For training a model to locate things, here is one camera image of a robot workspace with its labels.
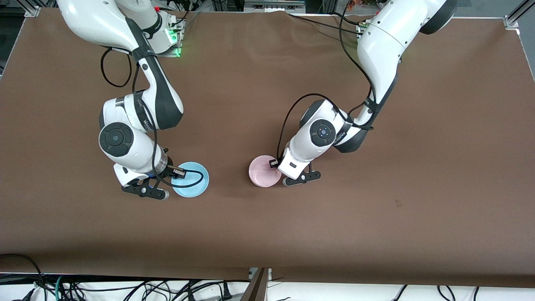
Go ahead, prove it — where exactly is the pink plastic bowl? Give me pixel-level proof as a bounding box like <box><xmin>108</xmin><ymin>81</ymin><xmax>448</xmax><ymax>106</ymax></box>
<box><xmin>249</xmin><ymin>155</ymin><xmax>282</xmax><ymax>188</ymax></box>

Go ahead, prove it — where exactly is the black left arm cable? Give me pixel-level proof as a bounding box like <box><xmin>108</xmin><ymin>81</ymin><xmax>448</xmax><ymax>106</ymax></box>
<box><xmin>276</xmin><ymin>0</ymin><xmax>377</xmax><ymax>161</ymax></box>

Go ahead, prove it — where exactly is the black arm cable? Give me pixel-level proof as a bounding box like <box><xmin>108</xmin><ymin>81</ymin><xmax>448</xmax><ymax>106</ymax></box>
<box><xmin>100</xmin><ymin>46</ymin><xmax>205</xmax><ymax>189</ymax></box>
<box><xmin>276</xmin><ymin>0</ymin><xmax>377</xmax><ymax>161</ymax></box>

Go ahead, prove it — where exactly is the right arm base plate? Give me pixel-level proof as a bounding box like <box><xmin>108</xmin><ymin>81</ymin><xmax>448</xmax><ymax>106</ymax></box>
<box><xmin>155</xmin><ymin>10</ymin><xmax>186</xmax><ymax>58</ymax></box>

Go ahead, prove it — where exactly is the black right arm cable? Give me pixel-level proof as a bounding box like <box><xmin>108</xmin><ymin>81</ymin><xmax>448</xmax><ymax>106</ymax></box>
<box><xmin>100</xmin><ymin>46</ymin><xmax>205</xmax><ymax>189</ymax></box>

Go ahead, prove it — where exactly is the brown table cover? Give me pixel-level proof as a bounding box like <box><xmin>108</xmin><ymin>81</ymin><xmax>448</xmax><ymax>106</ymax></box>
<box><xmin>0</xmin><ymin>8</ymin><xmax>535</xmax><ymax>289</ymax></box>

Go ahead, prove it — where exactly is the blue plastic bowl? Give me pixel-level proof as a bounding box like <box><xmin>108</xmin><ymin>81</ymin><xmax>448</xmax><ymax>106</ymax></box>
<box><xmin>172</xmin><ymin>161</ymin><xmax>210</xmax><ymax>198</ymax></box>

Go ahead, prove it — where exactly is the grey metal rail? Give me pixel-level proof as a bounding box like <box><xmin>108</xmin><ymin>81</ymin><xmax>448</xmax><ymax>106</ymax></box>
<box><xmin>245</xmin><ymin>0</ymin><xmax>306</xmax><ymax>12</ymax></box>

